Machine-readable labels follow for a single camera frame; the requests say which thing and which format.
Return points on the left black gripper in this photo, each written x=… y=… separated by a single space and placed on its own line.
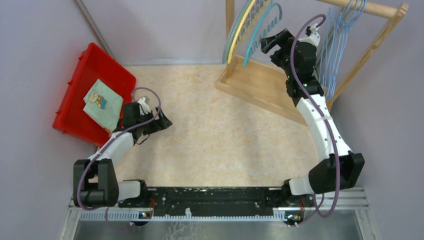
x=161 y=124

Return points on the light green printed cloth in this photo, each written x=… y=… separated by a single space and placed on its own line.
x=103 y=105

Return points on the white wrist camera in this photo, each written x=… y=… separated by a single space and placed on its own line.
x=144 y=105
x=312 y=35

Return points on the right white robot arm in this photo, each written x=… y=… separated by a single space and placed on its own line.
x=339 y=167

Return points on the yellow wavy hanger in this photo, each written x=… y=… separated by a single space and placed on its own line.
x=242 y=30

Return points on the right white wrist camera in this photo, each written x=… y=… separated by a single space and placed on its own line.
x=312 y=35

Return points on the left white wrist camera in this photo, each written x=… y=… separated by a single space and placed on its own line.
x=144 y=105

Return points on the green wavy hanger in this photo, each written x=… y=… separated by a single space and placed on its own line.
x=233 y=36

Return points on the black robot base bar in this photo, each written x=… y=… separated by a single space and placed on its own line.
x=216 y=201

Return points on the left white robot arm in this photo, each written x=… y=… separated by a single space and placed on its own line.
x=95 y=183

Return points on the purple wavy hanger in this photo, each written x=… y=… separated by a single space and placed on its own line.
x=230 y=36

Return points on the red plastic bin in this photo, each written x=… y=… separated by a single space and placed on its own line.
x=93 y=64

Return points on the wooden hanger rack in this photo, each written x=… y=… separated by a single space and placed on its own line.
x=264 y=86

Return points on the teal blue wavy hanger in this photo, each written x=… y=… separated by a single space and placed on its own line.
x=259 y=33

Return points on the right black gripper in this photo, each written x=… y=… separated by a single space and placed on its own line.
x=283 y=38

